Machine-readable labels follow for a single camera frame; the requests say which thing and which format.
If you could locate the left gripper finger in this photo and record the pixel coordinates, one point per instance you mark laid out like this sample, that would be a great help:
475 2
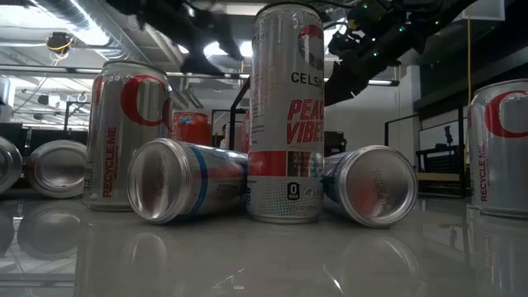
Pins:
224 39
202 68

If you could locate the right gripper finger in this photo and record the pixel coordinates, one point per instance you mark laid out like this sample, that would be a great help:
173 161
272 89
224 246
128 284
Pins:
350 82

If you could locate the white Celsius Peach Vibe can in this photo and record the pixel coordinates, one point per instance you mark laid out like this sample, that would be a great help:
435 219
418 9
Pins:
284 123

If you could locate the blue silver Red Bull can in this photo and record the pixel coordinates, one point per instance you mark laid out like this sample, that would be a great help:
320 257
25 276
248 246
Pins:
185 181
371 185

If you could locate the silver Diet Coke can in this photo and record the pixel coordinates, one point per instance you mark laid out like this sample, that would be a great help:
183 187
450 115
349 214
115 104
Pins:
503 165
111 103

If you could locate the dark red soda can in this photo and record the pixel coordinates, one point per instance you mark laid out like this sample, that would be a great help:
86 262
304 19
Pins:
8 165

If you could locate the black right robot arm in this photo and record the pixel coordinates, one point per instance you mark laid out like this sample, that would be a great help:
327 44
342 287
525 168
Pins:
433 16

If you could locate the black equipment box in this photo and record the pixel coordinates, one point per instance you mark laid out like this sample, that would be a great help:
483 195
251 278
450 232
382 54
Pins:
335 142

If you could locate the person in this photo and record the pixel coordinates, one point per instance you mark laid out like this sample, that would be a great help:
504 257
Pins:
223 140

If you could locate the small black stand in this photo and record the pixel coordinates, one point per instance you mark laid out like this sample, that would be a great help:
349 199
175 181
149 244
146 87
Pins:
448 134

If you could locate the black mesh cart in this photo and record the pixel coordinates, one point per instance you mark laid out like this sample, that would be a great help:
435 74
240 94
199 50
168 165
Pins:
441 163

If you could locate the wooden shelf with black frame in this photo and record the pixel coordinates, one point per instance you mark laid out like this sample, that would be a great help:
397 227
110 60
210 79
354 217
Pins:
437 177

